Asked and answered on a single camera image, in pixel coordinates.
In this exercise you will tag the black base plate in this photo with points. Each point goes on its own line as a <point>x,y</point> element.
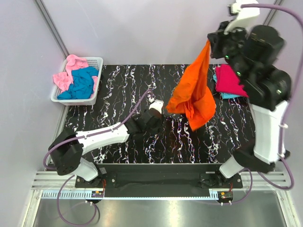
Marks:
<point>159,192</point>

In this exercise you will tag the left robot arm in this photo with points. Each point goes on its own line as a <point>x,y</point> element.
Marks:
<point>68,149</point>

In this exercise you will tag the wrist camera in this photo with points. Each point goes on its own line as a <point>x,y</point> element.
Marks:
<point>244,16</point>
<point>156,104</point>

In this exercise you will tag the white plastic basket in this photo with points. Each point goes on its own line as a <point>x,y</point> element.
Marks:
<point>97,63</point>

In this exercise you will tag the pink t shirt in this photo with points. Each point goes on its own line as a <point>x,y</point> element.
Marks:
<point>63,79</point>

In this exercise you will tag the folded light blue t shirt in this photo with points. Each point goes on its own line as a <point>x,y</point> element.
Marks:
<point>223,94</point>

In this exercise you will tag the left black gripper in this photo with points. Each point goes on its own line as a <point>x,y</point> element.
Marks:
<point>158,124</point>

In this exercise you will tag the aluminium front rail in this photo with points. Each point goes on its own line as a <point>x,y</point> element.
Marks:
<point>50,180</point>

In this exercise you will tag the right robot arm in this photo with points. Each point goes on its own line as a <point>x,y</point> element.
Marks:
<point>251,56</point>

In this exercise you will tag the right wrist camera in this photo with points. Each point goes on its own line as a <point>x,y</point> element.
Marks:
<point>244,16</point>

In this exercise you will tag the orange t shirt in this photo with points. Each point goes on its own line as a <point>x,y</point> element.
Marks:
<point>192,97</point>

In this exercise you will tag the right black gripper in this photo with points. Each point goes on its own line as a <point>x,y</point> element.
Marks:
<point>217,38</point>

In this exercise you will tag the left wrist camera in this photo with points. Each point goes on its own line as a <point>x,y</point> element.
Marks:
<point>156,104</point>

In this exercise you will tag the folded magenta t shirt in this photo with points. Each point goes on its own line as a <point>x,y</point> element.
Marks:
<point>228,82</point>

